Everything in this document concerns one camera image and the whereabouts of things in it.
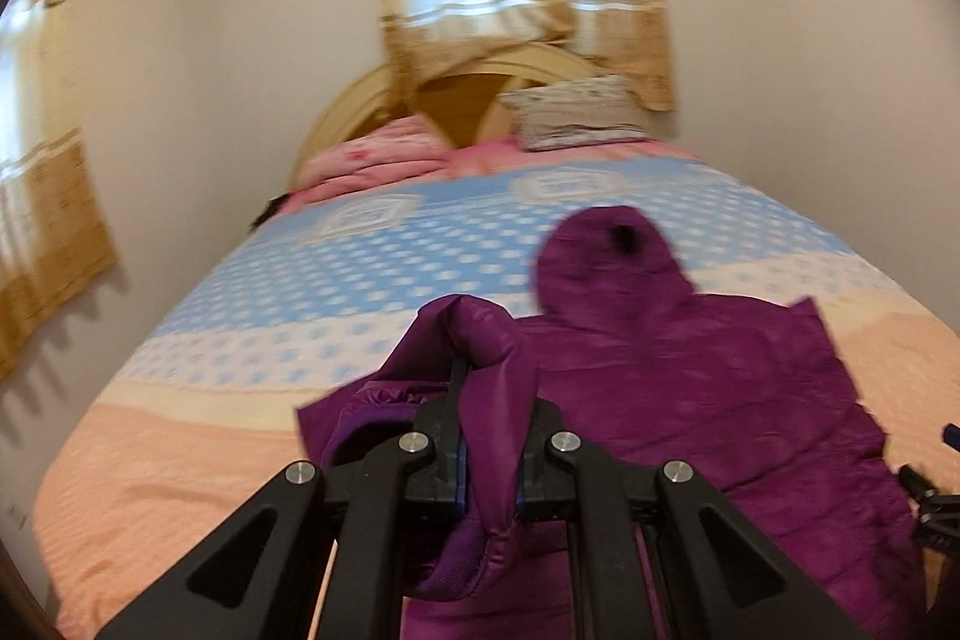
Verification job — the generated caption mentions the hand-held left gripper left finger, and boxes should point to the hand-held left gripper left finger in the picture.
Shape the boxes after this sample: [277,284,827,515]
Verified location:
[97,357,471,640]

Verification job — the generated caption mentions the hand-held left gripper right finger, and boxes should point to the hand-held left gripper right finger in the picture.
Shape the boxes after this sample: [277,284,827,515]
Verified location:
[516,401,863,640]

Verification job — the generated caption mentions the purple hooded jacket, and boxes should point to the purple hooded jacket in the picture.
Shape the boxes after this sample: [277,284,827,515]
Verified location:
[296,205,931,640]

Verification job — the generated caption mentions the patterned blue and peach bedspread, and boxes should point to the patterned blue and peach bedspread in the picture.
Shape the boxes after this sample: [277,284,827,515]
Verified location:
[34,137,960,640]

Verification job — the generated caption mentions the pink folded blanket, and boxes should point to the pink folded blanket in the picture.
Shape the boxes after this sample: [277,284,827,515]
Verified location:
[289,115,452,210]

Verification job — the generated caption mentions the grey patterned pillow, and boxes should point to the grey patterned pillow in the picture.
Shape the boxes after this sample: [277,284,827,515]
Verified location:
[499,75,653,152]

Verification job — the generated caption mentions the cream wooden bed headboard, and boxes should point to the cream wooden bed headboard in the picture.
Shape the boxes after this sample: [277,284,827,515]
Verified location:
[295,47,653,191]

